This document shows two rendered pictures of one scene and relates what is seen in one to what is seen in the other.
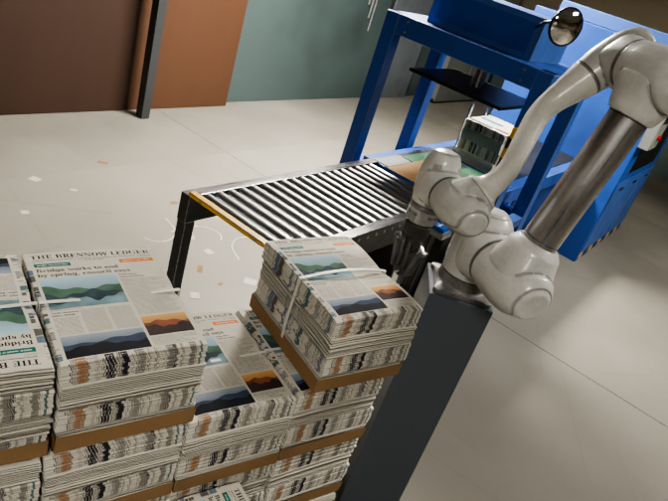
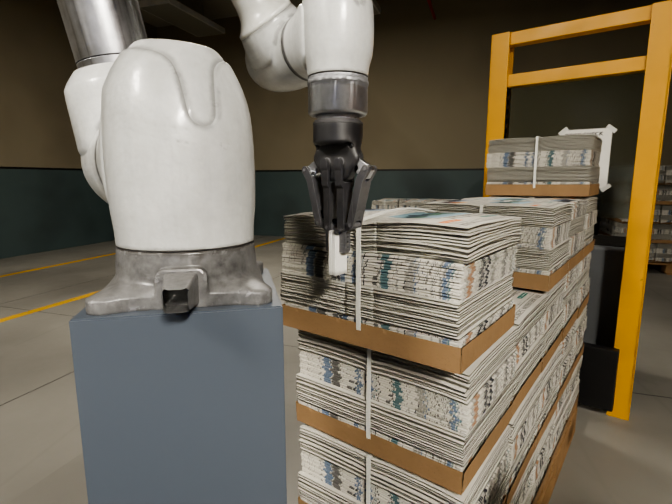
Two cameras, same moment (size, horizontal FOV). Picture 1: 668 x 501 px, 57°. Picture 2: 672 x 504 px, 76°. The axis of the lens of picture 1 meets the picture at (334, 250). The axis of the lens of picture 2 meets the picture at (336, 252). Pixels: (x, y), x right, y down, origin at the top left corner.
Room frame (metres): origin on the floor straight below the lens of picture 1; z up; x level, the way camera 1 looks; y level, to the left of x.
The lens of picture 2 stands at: (2.26, -0.33, 1.13)
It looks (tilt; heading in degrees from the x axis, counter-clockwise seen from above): 10 degrees down; 169
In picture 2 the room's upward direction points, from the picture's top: straight up
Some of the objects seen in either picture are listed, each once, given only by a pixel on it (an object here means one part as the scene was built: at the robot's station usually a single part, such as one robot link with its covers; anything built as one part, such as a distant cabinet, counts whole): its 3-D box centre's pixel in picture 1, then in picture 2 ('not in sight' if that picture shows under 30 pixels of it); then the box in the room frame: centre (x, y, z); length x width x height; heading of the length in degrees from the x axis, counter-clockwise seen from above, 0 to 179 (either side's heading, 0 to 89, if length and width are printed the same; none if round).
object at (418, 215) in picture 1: (422, 212); (337, 100); (1.60, -0.20, 1.25); 0.09 x 0.09 x 0.06
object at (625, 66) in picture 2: not in sight; (572, 73); (0.36, 1.17, 1.62); 0.75 x 0.06 x 0.06; 42
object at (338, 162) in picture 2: (403, 252); (344, 195); (1.61, -0.19, 1.10); 0.04 x 0.01 x 0.11; 132
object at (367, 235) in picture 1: (376, 236); not in sight; (2.48, -0.16, 0.74); 1.34 x 0.05 x 0.12; 150
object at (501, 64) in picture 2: not in sight; (492, 217); (0.12, 0.95, 0.93); 0.09 x 0.09 x 1.85; 42
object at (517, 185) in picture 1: (511, 160); not in sight; (4.46, -1.01, 0.75); 1.55 x 0.65 x 0.10; 150
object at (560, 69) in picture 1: (489, 52); not in sight; (3.48, -0.45, 1.50); 0.94 x 0.68 x 0.10; 60
